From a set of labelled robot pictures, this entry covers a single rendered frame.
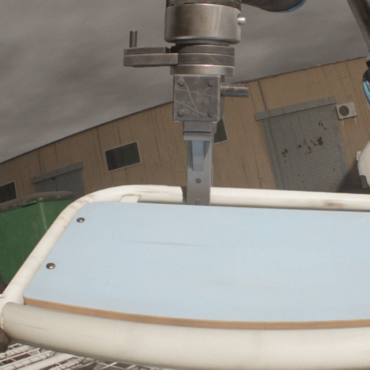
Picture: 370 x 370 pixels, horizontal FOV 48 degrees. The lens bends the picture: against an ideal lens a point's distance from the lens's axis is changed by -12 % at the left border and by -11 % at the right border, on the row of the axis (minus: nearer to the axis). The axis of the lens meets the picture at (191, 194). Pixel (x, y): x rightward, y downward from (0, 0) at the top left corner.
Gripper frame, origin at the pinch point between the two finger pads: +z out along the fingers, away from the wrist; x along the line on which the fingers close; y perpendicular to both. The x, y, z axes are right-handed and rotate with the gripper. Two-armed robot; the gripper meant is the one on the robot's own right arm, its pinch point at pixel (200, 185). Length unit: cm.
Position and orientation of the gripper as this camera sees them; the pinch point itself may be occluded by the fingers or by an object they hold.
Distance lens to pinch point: 54.5
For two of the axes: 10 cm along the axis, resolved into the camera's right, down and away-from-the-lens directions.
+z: -0.2, 9.7, 2.5
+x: 1.1, -2.4, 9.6
